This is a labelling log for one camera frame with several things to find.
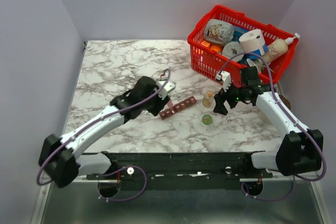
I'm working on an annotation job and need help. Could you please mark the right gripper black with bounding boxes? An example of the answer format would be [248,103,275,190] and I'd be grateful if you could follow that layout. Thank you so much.
[213,78,247,115]

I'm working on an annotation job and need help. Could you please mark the green bottle cap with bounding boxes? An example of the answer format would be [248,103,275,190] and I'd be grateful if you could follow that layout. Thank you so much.
[202,114,213,125]

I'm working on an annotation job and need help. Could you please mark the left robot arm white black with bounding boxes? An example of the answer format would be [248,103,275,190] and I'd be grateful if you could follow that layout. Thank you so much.
[36,76,176,188]

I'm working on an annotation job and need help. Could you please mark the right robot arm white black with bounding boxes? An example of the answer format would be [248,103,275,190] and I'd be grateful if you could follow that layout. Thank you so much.
[213,67,323,178]

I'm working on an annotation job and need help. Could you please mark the clear pill bottle orange label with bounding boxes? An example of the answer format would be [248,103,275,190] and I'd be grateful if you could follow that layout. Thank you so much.
[202,91,214,108]

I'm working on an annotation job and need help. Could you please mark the orange fruit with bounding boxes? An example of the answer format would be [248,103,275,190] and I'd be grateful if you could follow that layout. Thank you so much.
[209,45,223,55]

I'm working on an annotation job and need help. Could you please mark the grey wrapped toilet roll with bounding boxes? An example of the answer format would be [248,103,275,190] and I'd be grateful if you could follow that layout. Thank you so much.
[222,41,245,62]

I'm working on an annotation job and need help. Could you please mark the orange box in basket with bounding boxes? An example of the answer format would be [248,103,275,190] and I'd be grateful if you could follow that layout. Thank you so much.
[201,40,212,48]

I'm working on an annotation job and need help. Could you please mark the red plastic shopping basket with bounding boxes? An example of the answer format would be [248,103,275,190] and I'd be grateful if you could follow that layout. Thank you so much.
[187,5,299,84]

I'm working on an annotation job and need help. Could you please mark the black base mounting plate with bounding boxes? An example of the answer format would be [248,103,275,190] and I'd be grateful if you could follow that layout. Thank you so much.
[86,152,275,190]

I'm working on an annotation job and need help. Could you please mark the white toilet paper roll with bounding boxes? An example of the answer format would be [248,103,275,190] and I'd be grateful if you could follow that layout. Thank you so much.
[239,29,268,55]

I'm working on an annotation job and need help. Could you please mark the grey printed snack bag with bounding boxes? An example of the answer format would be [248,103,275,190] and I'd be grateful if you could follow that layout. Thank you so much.
[204,19,234,46]

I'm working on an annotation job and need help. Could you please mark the cream lotion pump bottle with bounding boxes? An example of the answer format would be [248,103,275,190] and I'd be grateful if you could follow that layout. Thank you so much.
[263,33,300,64]

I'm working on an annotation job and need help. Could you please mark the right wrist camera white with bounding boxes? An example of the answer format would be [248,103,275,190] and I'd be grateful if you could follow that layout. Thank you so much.
[215,71,232,92]

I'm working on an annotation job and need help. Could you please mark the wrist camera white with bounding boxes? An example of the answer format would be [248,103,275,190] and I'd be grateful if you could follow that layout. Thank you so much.
[215,71,232,92]
[156,80,176,100]

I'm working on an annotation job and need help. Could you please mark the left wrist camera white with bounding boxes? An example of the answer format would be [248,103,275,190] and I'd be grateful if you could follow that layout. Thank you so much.
[156,80,176,100]

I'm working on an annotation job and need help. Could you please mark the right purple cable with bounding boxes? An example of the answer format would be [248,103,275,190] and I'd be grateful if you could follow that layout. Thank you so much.
[219,52,328,201]

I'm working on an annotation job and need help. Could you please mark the purple cable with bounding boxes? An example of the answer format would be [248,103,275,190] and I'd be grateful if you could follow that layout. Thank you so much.
[36,68,173,202]
[219,52,328,201]

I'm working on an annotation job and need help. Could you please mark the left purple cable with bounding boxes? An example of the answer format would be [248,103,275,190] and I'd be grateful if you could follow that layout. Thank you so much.
[36,68,173,202]

